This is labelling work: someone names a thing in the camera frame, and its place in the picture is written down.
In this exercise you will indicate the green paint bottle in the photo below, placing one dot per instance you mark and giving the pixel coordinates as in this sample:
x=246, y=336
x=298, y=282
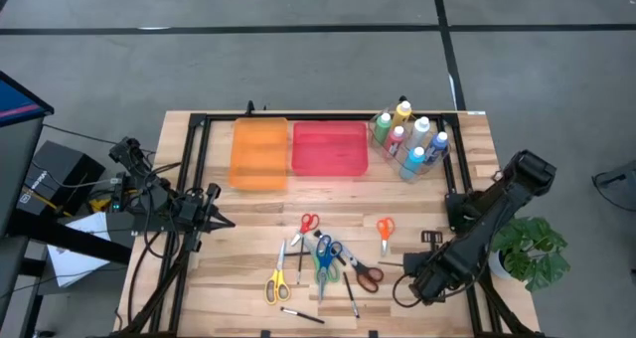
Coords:
x=381, y=131

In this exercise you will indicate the green potted plant white pot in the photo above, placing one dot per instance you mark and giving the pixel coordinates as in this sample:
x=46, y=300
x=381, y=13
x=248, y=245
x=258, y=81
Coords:
x=526, y=248

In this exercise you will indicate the blue-violet paint bottle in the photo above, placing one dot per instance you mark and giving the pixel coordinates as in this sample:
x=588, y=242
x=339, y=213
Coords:
x=434, y=151

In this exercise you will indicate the dark monitor with blue screen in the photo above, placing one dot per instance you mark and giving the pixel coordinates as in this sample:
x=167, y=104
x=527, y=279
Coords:
x=20, y=154

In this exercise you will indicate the maroon and black scissors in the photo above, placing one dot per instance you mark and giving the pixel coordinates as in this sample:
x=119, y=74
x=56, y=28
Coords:
x=359, y=268

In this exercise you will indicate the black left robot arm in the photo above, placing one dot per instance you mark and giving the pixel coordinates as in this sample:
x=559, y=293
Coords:
x=154, y=199

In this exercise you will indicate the black metal rig frame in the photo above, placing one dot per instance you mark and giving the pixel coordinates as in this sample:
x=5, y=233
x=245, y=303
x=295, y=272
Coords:
x=195, y=119

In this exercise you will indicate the orange plastic tray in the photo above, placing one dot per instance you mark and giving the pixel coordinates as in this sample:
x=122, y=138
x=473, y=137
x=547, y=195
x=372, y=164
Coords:
x=258, y=154

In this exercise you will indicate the yellow paint bottle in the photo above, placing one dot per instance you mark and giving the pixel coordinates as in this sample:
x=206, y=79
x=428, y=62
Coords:
x=400, y=119

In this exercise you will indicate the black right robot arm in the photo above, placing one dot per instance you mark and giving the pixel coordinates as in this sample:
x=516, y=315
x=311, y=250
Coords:
x=497, y=214

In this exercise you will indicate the black equipment box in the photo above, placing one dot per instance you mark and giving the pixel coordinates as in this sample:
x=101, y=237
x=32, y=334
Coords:
x=59, y=169

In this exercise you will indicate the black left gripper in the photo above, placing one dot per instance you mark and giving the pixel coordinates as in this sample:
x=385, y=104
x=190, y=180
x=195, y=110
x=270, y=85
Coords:
x=201, y=214

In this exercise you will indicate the white paint bottle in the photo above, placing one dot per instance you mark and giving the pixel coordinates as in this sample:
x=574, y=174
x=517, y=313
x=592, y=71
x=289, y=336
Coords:
x=416, y=136

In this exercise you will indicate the clear plastic bottle organizer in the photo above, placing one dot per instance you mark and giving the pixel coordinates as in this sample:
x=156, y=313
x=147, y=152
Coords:
x=392, y=161

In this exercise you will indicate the red paint bottle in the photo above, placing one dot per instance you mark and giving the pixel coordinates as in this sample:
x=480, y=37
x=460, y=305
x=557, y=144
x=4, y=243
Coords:
x=394, y=144

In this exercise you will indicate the black metal stand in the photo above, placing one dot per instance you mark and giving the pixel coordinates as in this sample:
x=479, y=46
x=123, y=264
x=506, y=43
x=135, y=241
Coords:
x=74, y=238

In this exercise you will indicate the small black clamp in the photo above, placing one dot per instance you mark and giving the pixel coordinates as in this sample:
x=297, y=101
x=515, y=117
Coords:
x=250, y=109

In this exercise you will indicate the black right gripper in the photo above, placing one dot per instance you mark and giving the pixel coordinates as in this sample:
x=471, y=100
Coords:
x=432, y=278

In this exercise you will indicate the pink plastic tray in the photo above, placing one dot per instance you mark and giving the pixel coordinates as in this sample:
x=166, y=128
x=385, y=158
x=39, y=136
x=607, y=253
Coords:
x=328, y=149

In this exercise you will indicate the white paper sheets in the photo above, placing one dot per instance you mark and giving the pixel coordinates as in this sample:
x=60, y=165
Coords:
x=74, y=263

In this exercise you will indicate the teal paint bottle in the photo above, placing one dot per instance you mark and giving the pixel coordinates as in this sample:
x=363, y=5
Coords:
x=411, y=166

